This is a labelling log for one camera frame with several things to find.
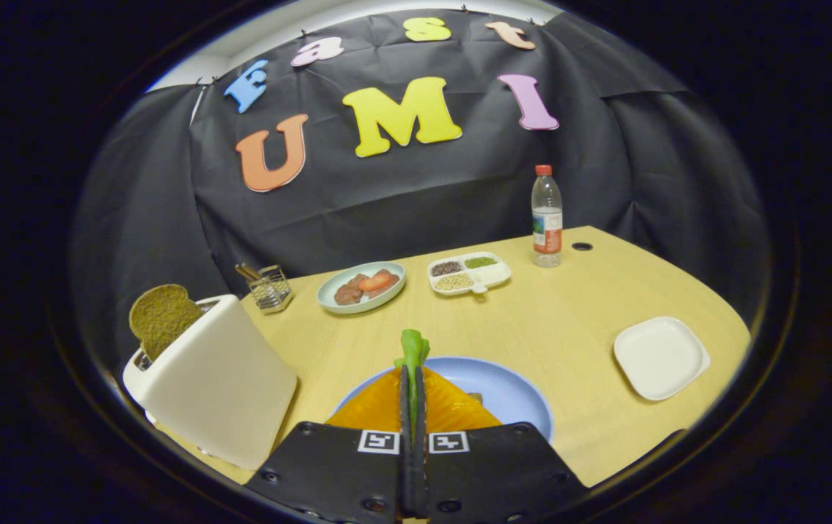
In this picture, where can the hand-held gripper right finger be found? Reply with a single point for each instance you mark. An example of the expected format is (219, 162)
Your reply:
(496, 466)

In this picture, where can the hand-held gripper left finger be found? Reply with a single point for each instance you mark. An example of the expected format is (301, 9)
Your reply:
(335, 466)

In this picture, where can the green lettuce leaf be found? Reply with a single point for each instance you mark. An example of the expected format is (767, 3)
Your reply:
(413, 349)

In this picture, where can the brown toast slice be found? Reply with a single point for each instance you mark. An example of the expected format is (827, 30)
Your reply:
(161, 316)

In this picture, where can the blue round plate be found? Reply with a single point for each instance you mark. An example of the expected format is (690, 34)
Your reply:
(506, 389)

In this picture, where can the white toaster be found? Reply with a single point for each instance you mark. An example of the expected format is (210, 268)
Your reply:
(219, 386)

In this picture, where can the pale green round plate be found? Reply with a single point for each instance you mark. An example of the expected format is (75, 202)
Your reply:
(332, 302)

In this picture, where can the brown meat patty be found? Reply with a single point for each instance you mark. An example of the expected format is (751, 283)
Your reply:
(348, 294)

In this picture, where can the red tomato slice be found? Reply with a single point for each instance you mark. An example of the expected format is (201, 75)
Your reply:
(375, 281)

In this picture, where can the white divided seed dish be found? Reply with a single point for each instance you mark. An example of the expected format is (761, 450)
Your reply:
(492, 275)

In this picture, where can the white square plate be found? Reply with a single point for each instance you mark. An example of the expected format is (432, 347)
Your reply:
(659, 356)

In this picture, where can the wooden utensils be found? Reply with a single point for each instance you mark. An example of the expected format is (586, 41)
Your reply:
(248, 272)

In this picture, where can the clear plastic water bottle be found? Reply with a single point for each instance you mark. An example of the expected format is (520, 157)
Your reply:
(547, 218)

